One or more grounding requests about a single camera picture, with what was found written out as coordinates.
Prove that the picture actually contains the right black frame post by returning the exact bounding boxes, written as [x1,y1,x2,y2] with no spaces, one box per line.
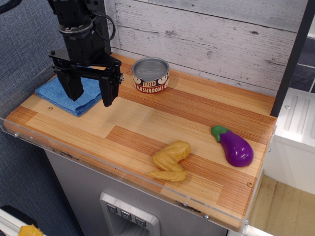
[270,0,315,117]

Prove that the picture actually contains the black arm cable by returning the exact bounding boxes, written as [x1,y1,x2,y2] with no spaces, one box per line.
[92,11,117,41]

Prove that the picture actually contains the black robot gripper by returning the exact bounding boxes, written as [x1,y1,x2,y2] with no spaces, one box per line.
[48,31,122,107]

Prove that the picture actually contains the yellow object bottom left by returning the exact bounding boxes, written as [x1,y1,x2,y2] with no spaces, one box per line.
[18,225,44,236]

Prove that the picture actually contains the silver toy fridge cabinet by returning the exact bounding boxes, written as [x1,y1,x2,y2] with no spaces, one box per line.
[46,151,228,236]

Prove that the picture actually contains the folded blue cloth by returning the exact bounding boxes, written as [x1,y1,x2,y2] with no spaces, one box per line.
[35,77,102,117]

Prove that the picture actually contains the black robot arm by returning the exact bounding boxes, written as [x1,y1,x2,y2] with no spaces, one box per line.
[49,0,124,107]

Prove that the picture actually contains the white toy sink unit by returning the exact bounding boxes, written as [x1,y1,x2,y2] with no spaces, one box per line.
[263,88,315,194]

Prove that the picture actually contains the yellow toy chicken wing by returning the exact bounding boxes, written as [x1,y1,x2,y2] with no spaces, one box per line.
[148,140,190,182]

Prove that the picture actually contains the purple toy eggplant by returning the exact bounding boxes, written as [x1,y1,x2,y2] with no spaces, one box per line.
[211,125,254,167]

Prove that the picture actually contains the sliced mushrooms tin can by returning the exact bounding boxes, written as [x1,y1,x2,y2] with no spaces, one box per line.
[132,57,170,94]

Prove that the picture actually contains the silver dispenser button panel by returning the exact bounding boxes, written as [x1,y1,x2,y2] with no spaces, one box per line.
[99,192,160,236]

